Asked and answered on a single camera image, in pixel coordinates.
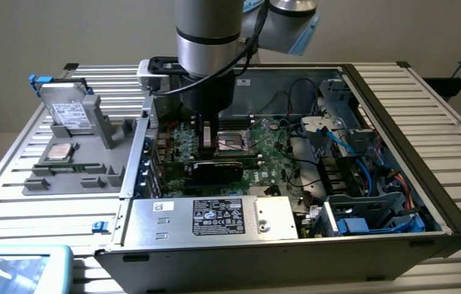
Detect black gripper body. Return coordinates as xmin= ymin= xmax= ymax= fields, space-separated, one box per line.
xmin=177 ymin=72 xmax=236 ymax=119

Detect black graphics card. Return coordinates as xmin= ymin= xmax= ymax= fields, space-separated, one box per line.
xmin=158 ymin=158 xmax=244 ymax=186

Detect CPU socket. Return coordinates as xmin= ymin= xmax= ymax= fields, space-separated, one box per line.
xmin=215 ymin=128 xmax=252 ymax=154

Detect black RAM slots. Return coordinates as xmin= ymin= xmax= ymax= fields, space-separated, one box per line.
xmin=216 ymin=117 xmax=253 ymax=130

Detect green motherboard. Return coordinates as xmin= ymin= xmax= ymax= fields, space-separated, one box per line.
xmin=150 ymin=118 xmax=316 ymax=200

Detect silver chipset heatsink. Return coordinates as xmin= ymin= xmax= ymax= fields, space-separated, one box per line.
xmin=249 ymin=184 xmax=280 ymax=197

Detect silver power supply unit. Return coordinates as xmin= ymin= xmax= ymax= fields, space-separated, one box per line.
xmin=121 ymin=195 xmax=299 ymax=246

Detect grey parts rack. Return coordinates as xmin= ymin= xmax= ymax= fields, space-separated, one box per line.
xmin=21 ymin=94 xmax=141 ymax=197

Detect metal drive cage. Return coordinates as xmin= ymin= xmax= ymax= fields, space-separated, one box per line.
xmin=298 ymin=78 xmax=379 ymax=160

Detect hard disk with blue carrier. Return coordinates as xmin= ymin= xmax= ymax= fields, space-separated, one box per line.
xmin=27 ymin=74 xmax=97 ymax=130

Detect CPU chip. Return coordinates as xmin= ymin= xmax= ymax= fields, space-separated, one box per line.
xmin=46 ymin=143 xmax=74 ymax=160

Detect open black PC case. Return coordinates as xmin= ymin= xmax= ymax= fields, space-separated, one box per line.
xmin=93 ymin=62 xmax=461 ymax=291

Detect grey disk bay blue rails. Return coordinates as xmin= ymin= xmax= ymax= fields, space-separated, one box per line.
xmin=308 ymin=192 xmax=429 ymax=238

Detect teal framed tablet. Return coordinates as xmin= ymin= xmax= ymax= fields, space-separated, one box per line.
xmin=0 ymin=244 xmax=72 ymax=294

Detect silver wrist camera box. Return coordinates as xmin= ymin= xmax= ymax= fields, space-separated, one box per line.
xmin=136 ymin=56 xmax=183 ymax=92

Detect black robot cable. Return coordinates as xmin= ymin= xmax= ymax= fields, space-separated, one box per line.
xmin=150 ymin=0 xmax=271 ymax=96

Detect black looped wire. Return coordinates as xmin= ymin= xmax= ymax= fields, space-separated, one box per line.
xmin=286 ymin=77 xmax=322 ymax=121

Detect blue SATA wire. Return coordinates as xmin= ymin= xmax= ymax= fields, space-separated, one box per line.
xmin=314 ymin=127 xmax=382 ymax=197

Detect coloured power wires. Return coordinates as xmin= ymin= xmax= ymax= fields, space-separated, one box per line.
xmin=391 ymin=171 xmax=419 ymax=216

